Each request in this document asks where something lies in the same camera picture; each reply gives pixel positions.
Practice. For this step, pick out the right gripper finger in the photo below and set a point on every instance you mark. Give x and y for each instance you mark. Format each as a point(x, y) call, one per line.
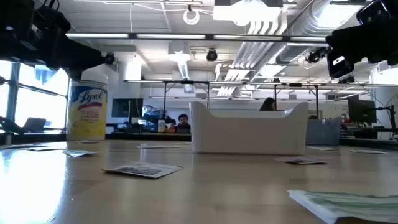
point(342, 46)
point(342, 35)

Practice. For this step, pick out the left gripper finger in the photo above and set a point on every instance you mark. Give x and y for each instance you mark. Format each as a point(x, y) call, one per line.
point(84, 60)
point(74, 43)

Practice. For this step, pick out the white square wipe packet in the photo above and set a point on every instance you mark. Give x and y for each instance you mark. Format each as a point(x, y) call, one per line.
point(143, 170)
point(300, 161)
point(87, 142)
point(43, 149)
point(368, 152)

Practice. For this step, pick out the green white bandage strip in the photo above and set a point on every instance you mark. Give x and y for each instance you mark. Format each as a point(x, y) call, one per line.
point(157, 146)
point(342, 207)
point(79, 152)

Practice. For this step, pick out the white plastic tray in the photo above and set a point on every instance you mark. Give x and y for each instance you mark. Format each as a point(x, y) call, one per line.
point(248, 137)

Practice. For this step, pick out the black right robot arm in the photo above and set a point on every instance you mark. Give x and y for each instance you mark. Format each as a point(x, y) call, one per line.
point(391, 46)

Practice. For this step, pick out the yellow Lysol wipes canister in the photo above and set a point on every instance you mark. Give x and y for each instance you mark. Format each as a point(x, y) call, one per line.
point(87, 109)

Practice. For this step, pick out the black computer monitor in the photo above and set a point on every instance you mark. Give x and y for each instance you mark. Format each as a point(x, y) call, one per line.
point(361, 110)
point(127, 108)

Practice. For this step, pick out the grey laptop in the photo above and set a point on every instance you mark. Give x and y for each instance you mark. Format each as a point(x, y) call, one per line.
point(35, 124)

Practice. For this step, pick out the long ceiling light strip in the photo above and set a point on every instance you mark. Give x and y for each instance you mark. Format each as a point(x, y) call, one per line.
point(168, 36)

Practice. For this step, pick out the grey translucent plastic bin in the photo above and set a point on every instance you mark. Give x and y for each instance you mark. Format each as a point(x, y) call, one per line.
point(323, 132)

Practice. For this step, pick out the person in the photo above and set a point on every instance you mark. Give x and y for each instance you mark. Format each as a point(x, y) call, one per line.
point(183, 122)
point(268, 104)

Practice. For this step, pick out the small white bottle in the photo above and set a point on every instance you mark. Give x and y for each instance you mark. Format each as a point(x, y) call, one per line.
point(161, 126)

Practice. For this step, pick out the white ceiling light fixture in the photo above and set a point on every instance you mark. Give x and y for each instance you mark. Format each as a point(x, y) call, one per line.
point(239, 12)

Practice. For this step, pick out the black ceiling camera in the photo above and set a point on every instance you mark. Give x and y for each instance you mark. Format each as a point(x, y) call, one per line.
point(109, 58)
point(315, 56)
point(212, 55)

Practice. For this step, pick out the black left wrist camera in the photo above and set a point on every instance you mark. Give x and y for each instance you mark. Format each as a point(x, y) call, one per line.
point(56, 20)

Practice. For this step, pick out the silver ventilation duct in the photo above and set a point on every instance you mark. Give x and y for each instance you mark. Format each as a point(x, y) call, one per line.
point(311, 26)

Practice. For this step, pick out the black metal stand frame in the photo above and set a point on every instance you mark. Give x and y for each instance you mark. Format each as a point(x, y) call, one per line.
point(295, 84)
point(186, 82)

